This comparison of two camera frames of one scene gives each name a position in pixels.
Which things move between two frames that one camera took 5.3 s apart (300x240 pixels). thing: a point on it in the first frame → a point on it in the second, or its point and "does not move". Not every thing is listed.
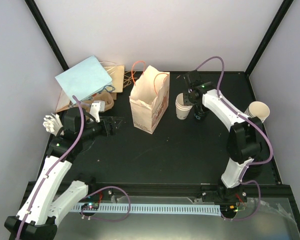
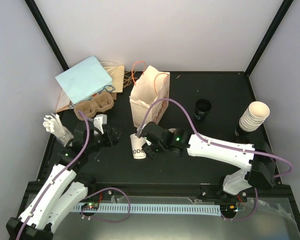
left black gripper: (111, 122) → (111, 133)
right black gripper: (186, 101) → (153, 155)
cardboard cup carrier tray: (102, 96) does not move
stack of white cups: (258, 109) does not move
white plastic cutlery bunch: (53, 124) does not move
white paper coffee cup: (182, 111) → (138, 152)
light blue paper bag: (85, 80) does not move
